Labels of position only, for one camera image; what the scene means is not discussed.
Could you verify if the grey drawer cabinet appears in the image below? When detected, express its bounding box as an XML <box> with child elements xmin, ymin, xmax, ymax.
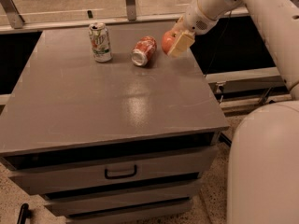
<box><xmin>0</xmin><ymin>21</ymin><xmax>231</xmax><ymax>224</ymax></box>

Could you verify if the grey bottom drawer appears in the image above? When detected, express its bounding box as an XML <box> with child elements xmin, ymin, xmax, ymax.
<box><xmin>66</xmin><ymin>198</ymin><xmax>192</xmax><ymax>224</ymax></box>

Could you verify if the grey drawer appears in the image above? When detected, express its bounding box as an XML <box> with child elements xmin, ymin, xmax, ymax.
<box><xmin>66</xmin><ymin>198</ymin><xmax>192</xmax><ymax>224</ymax></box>
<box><xmin>10</xmin><ymin>146</ymin><xmax>217</xmax><ymax>195</ymax></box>
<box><xmin>46</xmin><ymin>179</ymin><xmax>200</xmax><ymax>217</ymax></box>

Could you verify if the red apple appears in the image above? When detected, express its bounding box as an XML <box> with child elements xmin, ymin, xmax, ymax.
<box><xmin>161</xmin><ymin>31</ymin><xmax>177</xmax><ymax>56</ymax></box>

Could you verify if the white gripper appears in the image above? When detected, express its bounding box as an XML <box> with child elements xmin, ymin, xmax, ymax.
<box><xmin>167</xmin><ymin>0</ymin><xmax>218</xmax><ymax>58</ymax></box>

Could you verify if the black drawer handle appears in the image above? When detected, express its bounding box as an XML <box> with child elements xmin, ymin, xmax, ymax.
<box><xmin>104</xmin><ymin>164</ymin><xmax>137</xmax><ymax>180</ymax></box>

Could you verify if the grey top drawer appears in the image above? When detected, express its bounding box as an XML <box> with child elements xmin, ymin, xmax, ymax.
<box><xmin>10</xmin><ymin>146</ymin><xmax>217</xmax><ymax>195</ymax></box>

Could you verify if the red coke can lying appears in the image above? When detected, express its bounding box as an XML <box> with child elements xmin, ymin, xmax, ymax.
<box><xmin>131</xmin><ymin>36</ymin><xmax>157</xmax><ymax>66</ymax></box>

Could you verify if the white green 7up can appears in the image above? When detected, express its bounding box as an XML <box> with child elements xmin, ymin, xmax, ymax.
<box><xmin>89</xmin><ymin>22</ymin><xmax>112</xmax><ymax>63</ymax></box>

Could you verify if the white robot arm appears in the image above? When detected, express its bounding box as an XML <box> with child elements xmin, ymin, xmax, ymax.
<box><xmin>168</xmin><ymin>0</ymin><xmax>299</xmax><ymax>224</ymax></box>

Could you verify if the metal window railing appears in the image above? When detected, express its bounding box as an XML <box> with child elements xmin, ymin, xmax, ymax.
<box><xmin>0</xmin><ymin>0</ymin><xmax>250</xmax><ymax>35</ymax></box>

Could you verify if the grey middle drawer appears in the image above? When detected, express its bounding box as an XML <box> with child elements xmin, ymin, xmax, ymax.
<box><xmin>46</xmin><ymin>179</ymin><xmax>200</xmax><ymax>217</ymax></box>

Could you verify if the black object bottom left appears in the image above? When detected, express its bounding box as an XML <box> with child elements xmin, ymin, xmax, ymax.
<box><xmin>17</xmin><ymin>203</ymin><xmax>32</xmax><ymax>224</ymax></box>

